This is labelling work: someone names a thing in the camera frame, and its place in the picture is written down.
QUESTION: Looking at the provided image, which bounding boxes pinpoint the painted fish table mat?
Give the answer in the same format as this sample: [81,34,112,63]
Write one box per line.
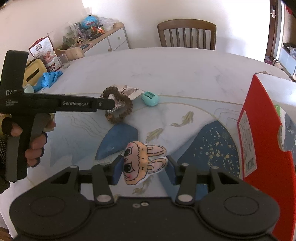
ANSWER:
[50,95,244,202]

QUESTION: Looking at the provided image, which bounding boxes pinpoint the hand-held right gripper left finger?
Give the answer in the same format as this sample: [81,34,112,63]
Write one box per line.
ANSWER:
[45,155,123,205]

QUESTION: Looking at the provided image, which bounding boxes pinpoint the yellow tissue box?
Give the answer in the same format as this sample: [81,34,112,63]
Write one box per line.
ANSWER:
[23,58,46,88]

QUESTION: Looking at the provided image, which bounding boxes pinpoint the pile of small toys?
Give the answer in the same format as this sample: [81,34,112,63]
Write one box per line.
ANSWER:
[62,21,105,47]

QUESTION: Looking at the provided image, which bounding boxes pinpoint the red white cardboard box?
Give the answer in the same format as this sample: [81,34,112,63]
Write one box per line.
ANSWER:
[237,71,296,200]

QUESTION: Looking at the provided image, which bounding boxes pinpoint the blue plastic gloves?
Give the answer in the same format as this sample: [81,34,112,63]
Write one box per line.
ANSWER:
[32,70,63,90]

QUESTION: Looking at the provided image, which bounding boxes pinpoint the brown wooden slat chair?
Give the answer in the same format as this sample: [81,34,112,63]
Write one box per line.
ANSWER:
[157,19,217,51]

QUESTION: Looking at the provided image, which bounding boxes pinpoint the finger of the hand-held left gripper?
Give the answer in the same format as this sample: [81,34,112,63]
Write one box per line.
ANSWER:
[96,98,115,110]

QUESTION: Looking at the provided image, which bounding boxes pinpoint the clear plastic bag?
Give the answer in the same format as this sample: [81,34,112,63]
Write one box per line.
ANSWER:
[98,17,115,32]

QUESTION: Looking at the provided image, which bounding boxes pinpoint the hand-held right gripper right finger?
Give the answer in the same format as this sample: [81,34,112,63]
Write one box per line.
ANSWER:
[166,155,249,205]

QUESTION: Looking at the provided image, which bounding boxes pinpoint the white cabinet wooden top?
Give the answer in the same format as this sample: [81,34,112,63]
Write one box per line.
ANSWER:
[77,22,130,57]

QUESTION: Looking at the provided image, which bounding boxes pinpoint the wooden door with handle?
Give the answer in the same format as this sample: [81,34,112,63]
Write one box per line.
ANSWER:
[269,0,278,61]

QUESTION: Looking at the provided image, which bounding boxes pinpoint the mint green pencil sharpener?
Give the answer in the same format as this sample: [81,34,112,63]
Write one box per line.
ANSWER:
[142,91,159,107]

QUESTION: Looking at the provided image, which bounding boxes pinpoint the blue globe toy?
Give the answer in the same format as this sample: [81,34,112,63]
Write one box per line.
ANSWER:
[81,15,99,29]

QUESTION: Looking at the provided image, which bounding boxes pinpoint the person's left hand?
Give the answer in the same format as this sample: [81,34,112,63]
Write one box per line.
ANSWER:
[0,116,56,168]

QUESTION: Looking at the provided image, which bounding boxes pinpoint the silver foil wrapper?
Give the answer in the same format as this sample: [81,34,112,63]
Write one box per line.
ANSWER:
[100,85,142,112]

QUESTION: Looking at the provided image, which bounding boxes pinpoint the low white cabinet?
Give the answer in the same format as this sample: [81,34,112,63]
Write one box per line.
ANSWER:
[279,43,296,73]

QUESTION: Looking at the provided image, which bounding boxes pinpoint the clear glass cup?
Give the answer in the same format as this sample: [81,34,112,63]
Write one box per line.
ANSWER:
[57,53,71,70]

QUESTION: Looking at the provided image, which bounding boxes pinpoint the red white snack box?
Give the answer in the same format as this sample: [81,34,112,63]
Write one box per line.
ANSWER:
[28,36,63,72]

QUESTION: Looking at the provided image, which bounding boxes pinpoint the cartoon bunny plush sticker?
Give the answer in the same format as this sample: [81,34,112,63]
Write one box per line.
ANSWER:
[122,141,167,186]

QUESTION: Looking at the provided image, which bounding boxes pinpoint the brown bead bracelet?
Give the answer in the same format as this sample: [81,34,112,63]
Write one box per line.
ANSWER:
[102,86,134,123]

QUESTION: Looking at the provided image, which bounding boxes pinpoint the light wooden chair back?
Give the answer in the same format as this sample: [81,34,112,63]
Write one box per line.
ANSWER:
[56,47,85,61]

